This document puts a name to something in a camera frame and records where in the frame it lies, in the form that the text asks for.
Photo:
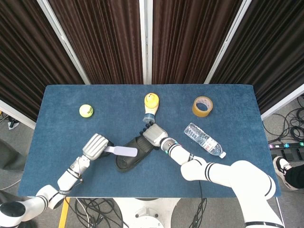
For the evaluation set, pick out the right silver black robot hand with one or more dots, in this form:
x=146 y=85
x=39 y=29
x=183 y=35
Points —
x=154 y=135

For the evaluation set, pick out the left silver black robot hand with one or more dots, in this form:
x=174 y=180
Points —
x=95 y=147

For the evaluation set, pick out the black rubber slipper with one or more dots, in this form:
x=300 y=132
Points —
x=129 y=162

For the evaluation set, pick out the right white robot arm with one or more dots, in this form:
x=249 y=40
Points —
x=225 y=175

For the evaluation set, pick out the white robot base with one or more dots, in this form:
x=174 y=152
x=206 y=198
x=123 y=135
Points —
x=147 y=211

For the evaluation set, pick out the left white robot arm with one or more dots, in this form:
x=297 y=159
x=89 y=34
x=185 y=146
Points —
x=66 y=180

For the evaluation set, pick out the yellow tennis ball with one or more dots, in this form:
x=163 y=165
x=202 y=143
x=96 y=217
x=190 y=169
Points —
x=86 y=111

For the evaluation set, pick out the clear plastic water bottle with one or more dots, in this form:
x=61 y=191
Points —
x=202 y=137

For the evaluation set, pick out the yellow packing tape roll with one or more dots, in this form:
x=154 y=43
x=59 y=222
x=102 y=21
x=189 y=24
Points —
x=198 y=112

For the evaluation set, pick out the blue table mat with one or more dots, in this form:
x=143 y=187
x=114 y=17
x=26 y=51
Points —
x=118 y=99

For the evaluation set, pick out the brown pleated curtain panel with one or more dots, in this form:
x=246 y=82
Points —
x=273 y=52
x=102 y=42
x=190 y=42
x=23 y=59

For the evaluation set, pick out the white black sneaker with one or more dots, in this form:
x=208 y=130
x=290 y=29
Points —
x=281 y=171

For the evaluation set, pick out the black foot pedal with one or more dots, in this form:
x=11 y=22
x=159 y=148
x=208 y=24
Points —
x=292 y=154

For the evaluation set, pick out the black trouser leg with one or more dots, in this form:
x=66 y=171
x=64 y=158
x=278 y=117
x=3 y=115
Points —
x=295 y=175

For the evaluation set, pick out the white screen frame post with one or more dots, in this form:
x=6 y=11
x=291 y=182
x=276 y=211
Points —
x=64 y=40
x=228 y=40
x=145 y=42

